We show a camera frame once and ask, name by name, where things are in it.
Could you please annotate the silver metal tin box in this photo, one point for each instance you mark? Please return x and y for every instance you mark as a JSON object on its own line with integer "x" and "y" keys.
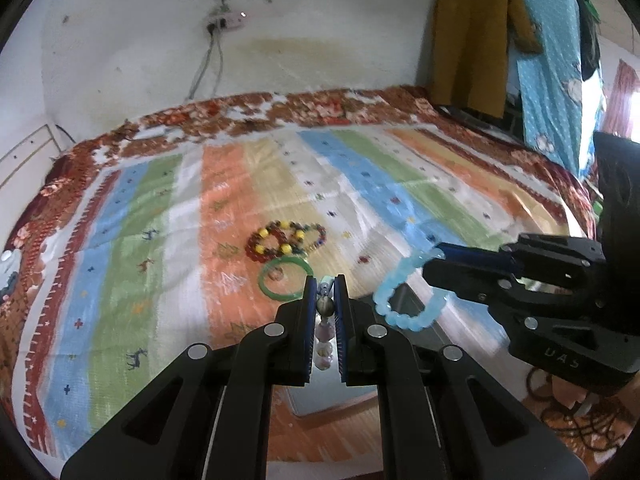
{"x": 407, "y": 306}

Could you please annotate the white power strip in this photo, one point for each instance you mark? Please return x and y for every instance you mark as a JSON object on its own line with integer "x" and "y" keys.
{"x": 227, "y": 21}

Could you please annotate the dark green garment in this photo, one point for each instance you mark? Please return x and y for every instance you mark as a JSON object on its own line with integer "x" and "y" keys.
{"x": 590, "y": 35}

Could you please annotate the green jade bangle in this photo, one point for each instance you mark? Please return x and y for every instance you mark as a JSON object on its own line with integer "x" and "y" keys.
{"x": 267, "y": 291}

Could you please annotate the white cabinet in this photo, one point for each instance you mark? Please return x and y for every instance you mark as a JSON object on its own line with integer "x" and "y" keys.
{"x": 25, "y": 155}

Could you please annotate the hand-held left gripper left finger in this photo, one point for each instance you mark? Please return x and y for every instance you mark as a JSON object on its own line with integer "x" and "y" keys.
{"x": 309, "y": 330}

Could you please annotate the mustard brown coat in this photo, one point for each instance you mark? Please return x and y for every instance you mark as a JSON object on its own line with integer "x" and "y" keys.
{"x": 470, "y": 35}

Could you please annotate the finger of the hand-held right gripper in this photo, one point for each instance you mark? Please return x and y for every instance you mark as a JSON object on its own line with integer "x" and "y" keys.
{"x": 460, "y": 280}
{"x": 475, "y": 256}

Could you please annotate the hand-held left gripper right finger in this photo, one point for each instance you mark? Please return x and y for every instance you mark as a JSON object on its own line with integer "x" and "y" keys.
{"x": 341, "y": 330}

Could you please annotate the pink curtain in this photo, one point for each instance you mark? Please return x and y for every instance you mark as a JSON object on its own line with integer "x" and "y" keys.
{"x": 622, "y": 100}

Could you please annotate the striped colourful blanket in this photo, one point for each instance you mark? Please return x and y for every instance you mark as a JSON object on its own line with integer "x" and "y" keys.
{"x": 150, "y": 200}

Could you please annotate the blue dotted cartoon cloth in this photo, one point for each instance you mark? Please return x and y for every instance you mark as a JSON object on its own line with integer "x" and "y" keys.
{"x": 547, "y": 60}

